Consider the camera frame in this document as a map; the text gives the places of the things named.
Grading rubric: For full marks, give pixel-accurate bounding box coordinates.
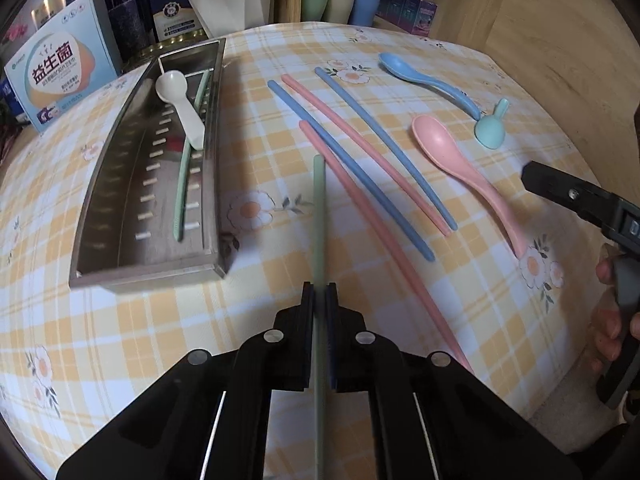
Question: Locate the dark blue glitter cup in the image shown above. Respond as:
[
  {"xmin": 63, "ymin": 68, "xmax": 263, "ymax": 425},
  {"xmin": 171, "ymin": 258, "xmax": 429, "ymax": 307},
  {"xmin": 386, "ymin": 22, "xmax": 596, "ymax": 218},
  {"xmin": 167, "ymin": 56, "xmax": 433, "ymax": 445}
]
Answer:
[{"xmin": 107, "ymin": 0, "xmax": 151, "ymax": 61}]

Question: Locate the purple box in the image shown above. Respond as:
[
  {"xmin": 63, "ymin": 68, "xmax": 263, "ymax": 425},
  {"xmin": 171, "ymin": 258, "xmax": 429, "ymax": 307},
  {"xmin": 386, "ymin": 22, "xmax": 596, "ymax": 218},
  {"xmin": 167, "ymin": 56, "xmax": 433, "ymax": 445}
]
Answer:
[
  {"xmin": 410, "ymin": 0, "xmax": 439, "ymax": 36},
  {"xmin": 377, "ymin": 0, "xmax": 417, "ymax": 25}
]

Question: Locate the beige cup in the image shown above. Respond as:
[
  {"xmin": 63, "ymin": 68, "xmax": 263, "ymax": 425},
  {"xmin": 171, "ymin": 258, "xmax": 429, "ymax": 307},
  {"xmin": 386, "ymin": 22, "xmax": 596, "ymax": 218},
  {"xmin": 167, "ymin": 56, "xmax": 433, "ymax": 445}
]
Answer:
[{"xmin": 325, "ymin": 0, "xmax": 358, "ymax": 25}]

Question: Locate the gold embossed tray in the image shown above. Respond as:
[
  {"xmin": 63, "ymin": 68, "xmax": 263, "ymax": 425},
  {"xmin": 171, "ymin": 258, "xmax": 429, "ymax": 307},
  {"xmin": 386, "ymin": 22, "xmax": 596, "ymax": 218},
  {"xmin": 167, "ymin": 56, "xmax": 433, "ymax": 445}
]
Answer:
[{"xmin": 122, "ymin": 35, "xmax": 211, "ymax": 67}]

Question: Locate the pink chopstick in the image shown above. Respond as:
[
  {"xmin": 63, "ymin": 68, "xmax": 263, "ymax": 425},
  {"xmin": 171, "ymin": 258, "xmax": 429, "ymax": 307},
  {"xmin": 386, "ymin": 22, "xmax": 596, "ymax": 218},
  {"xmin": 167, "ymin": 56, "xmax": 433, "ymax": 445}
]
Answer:
[
  {"xmin": 281, "ymin": 75, "xmax": 452, "ymax": 237},
  {"xmin": 299, "ymin": 121, "xmax": 473, "ymax": 376}
]

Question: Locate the white spoon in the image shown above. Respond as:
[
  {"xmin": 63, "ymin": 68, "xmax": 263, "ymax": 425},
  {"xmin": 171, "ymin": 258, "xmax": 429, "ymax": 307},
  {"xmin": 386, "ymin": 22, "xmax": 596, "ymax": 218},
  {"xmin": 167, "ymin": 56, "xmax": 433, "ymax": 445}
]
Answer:
[{"xmin": 155, "ymin": 70, "xmax": 207, "ymax": 151}]

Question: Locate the stainless steel tray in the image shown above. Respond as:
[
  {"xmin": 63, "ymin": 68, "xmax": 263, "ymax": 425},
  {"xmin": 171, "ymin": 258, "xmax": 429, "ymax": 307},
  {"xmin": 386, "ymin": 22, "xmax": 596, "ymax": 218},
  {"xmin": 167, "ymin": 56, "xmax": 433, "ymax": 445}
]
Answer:
[{"xmin": 69, "ymin": 37, "xmax": 231, "ymax": 295}]

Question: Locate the dark blue white-label box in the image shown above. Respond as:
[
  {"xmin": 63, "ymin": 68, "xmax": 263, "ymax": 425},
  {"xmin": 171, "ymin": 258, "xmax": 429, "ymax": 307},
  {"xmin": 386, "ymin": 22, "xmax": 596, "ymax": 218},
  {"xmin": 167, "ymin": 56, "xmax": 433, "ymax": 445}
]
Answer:
[{"xmin": 145, "ymin": 0, "xmax": 208, "ymax": 43}]

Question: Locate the blue chopstick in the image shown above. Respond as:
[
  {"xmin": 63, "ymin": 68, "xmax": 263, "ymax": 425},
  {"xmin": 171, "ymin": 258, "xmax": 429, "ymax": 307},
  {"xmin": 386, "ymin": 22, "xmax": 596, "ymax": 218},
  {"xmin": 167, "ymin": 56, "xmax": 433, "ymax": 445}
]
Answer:
[
  {"xmin": 315, "ymin": 67, "xmax": 458, "ymax": 232},
  {"xmin": 267, "ymin": 80, "xmax": 436, "ymax": 262}
]

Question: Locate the pink spoon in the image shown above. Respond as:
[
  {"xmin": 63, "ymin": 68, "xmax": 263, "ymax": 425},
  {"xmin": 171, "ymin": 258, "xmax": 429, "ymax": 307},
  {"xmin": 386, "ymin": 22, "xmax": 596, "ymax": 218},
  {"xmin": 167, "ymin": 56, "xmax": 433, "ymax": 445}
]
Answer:
[{"xmin": 411, "ymin": 115, "xmax": 528, "ymax": 258}]

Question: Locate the green cup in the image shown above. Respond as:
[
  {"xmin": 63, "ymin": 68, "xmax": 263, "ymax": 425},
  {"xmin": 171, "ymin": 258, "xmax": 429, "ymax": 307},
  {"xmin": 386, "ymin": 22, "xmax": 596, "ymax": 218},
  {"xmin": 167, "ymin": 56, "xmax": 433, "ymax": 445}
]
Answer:
[{"xmin": 301, "ymin": 0, "xmax": 331, "ymax": 23}]

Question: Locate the person's right hand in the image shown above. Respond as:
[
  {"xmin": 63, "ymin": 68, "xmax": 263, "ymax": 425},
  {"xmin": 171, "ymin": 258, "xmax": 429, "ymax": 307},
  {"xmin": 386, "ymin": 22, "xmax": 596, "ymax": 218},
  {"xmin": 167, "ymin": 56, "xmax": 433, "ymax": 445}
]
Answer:
[{"xmin": 590, "ymin": 244, "xmax": 640, "ymax": 376}]

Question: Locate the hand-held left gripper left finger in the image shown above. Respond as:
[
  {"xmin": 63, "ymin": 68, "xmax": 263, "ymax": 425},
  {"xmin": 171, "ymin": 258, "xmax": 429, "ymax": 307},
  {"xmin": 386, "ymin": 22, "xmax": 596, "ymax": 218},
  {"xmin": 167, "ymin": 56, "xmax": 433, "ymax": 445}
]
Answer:
[{"xmin": 56, "ymin": 281, "xmax": 317, "ymax": 480}]

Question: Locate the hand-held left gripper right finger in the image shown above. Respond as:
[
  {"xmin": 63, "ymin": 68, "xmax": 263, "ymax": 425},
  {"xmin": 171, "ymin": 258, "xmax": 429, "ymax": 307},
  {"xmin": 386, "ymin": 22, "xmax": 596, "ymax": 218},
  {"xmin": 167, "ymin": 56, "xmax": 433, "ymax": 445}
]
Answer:
[{"xmin": 324, "ymin": 282, "xmax": 584, "ymax": 480}]

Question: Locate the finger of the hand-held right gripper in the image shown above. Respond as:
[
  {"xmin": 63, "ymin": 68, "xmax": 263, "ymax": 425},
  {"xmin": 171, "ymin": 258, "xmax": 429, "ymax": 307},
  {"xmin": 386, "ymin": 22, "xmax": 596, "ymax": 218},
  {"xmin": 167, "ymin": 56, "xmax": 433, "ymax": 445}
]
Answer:
[{"xmin": 521, "ymin": 161, "xmax": 621, "ymax": 228}]

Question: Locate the green chopstick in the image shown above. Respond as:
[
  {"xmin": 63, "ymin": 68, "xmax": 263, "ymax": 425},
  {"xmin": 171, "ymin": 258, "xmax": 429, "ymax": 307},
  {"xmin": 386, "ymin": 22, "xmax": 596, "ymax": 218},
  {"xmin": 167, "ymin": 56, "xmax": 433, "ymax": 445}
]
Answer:
[
  {"xmin": 311, "ymin": 155, "xmax": 329, "ymax": 480},
  {"xmin": 172, "ymin": 70, "xmax": 211, "ymax": 243}
]

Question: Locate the light blue orange box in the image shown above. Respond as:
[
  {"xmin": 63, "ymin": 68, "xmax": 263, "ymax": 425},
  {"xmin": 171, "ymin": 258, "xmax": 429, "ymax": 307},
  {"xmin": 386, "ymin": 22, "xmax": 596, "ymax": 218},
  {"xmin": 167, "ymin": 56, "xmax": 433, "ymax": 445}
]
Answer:
[{"xmin": 4, "ymin": 0, "xmax": 123, "ymax": 133}]

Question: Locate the blue spoon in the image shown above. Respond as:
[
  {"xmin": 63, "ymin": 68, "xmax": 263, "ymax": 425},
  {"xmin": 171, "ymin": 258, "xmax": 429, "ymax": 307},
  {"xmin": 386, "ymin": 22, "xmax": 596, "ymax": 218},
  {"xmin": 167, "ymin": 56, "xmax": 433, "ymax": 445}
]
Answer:
[{"xmin": 378, "ymin": 52, "xmax": 481, "ymax": 121}]

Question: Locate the teal spoon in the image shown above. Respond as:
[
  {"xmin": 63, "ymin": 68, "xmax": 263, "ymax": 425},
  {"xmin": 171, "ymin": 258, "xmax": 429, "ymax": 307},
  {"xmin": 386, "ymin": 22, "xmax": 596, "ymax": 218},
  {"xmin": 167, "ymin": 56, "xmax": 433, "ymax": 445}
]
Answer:
[{"xmin": 474, "ymin": 98, "xmax": 511, "ymax": 149}]

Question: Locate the yellow checked flower tablecloth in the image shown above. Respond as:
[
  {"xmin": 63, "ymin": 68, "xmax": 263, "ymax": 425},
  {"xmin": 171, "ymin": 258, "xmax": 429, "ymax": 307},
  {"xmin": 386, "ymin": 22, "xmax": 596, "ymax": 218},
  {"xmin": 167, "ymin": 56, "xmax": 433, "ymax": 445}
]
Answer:
[{"xmin": 0, "ymin": 22, "xmax": 640, "ymax": 480}]

